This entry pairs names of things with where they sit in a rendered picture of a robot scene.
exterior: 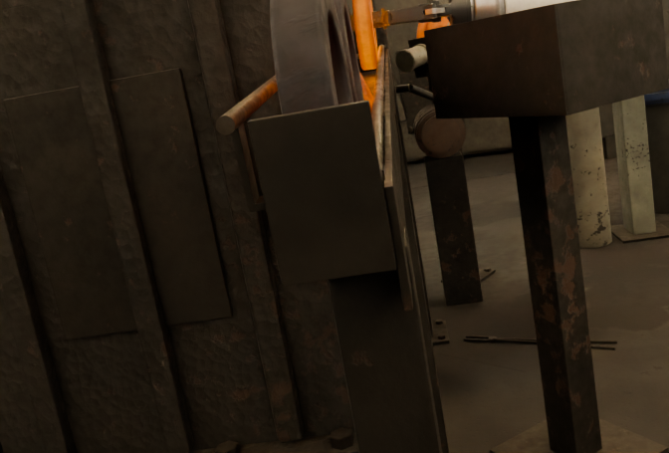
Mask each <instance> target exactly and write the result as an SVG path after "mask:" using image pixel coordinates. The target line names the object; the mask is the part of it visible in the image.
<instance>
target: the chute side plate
mask: <svg viewBox="0 0 669 453"><path fill-rule="evenodd" d="M388 52H389V51H388V49H385V74H384V86H385V93H384V115H385V123H384V168H385V180H384V194H385V200H386V206H387V212H388V218H389V224H390V230H391V236H392V242H393V248H394V254H395V260H396V266H397V272H398V278H399V284H400V290H401V296H402V302H403V308H404V311H405V312H407V311H412V310H413V302H412V291H411V282H410V276H409V270H408V263H407V257H406V251H405V241H404V227H406V222H405V211H404V199H403V188H402V177H401V165H400V154H399V142H398V132H397V126H396V119H395V112H396V108H395V97H394V83H393V77H392V70H391V66H390V65H391V64H390V60H389V58H390V57H389V53H388Z"/></svg>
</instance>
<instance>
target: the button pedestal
mask: <svg viewBox="0 0 669 453"><path fill-rule="evenodd" d="M612 112H613V122H614V132H615V142H616V153H617V163H618V173H619V184H620V194H621V204H622V214H623V224H619V225H612V226H611V234H613V235H614V236H615V237H616V238H617V239H618V240H620V241H621V242H622V243H623V244H625V243H632V242H639V241H647V240H654V239H661V238H668V237H669V228H667V227H666V226H664V225H663V224H661V223H660V222H658V221H657V220H655V213H654V202H653V190H652V179H651V168H650V157H649V145H648V134H647V123H646V111H645V100H644V95H643V96H640V97H636V98H632V99H628V100H625V101H621V102H617V103H613V104H612Z"/></svg>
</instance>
